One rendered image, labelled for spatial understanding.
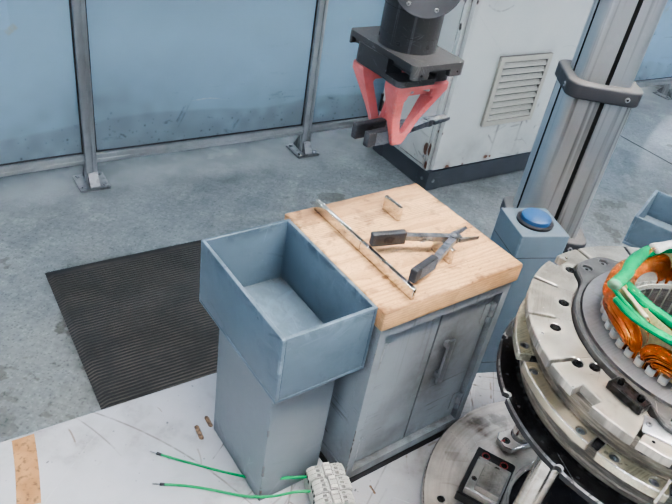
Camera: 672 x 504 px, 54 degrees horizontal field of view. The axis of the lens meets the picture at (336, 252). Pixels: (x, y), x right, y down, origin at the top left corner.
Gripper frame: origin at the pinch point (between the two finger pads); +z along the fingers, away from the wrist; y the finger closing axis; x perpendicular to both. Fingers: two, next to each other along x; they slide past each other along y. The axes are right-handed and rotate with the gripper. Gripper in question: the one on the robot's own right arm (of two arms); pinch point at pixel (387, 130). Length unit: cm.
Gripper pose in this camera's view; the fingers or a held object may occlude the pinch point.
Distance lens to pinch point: 69.7
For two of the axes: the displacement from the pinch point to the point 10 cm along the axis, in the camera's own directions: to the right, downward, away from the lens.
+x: 8.1, -2.3, 5.4
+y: 5.7, 5.5, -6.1
